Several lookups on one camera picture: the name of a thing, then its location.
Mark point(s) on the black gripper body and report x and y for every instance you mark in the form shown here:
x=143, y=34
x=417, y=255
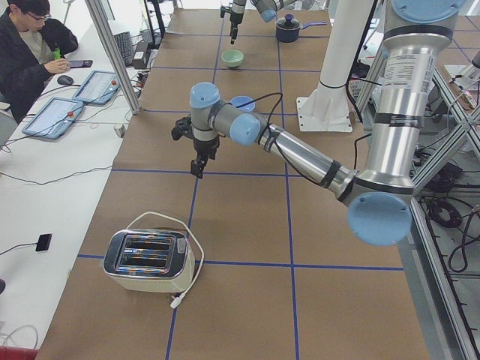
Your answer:
x=236, y=17
x=205, y=147

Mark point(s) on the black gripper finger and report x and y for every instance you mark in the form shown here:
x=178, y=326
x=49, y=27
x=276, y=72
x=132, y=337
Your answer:
x=233, y=32
x=198, y=165

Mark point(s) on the green bowl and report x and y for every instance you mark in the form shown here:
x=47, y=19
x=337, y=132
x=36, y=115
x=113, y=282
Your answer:
x=232, y=58

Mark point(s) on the blue bowl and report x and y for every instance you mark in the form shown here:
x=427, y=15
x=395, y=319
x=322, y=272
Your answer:
x=244, y=103

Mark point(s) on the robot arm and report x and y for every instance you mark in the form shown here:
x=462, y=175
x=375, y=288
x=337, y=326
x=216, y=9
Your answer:
x=267, y=9
x=378, y=197

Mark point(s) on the dark blue saucepan with lid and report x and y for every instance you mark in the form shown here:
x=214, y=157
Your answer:
x=289, y=27

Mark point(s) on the black keyboard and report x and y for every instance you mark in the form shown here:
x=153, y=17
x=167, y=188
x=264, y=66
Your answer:
x=125, y=47

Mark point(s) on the cream chrome toaster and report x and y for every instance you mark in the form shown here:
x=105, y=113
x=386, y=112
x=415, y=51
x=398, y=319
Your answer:
x=150, y=260

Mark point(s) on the blue teach pendant far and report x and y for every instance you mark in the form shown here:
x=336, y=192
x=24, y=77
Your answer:
x=98, y=88

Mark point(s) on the blue teach pendant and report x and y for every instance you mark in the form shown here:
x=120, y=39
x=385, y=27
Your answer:
x=98, y=88
x=54, y=118

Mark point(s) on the blue teach pendant near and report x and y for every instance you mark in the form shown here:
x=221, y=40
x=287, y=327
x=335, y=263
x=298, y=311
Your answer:
x=54, y=118

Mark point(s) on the black smartphone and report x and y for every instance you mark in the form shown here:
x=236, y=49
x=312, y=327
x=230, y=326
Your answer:
x=80, y=63

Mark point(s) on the black computer mouse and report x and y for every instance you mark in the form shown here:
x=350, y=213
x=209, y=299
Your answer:
x=65, y=80

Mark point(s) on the small black box on desk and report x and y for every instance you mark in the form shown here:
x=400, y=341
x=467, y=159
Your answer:
x=43, y=242

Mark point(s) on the seated person in black jacket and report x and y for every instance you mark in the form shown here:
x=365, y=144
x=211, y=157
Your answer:
x=33, y=49

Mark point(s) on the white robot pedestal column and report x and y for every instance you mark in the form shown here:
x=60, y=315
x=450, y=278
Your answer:
x=326, y=109

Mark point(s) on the aluminium frame post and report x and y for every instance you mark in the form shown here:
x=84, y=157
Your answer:
x=101, y=23

